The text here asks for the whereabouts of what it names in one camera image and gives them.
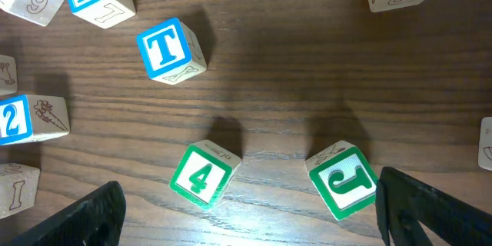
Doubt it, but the red E block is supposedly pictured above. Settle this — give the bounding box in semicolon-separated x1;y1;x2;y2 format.
0;163;40;218

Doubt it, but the blue 2 block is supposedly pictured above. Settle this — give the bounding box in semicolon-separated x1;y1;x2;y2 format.
1;95;70;145

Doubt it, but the blue T block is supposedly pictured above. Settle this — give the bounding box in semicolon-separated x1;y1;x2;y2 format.
136;18;208;85

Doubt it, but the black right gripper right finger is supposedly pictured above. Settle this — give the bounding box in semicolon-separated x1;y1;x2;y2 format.
376;167;491;246

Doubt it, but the green J block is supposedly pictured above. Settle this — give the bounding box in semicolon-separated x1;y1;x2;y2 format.
304;141;377;221

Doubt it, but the green N block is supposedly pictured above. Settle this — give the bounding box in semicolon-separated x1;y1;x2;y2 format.
0;55;18;95

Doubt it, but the green 4 block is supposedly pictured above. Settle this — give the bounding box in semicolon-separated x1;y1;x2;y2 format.
169;140;242;210

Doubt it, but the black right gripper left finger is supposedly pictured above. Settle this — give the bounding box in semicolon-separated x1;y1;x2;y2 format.
7;181;126;246

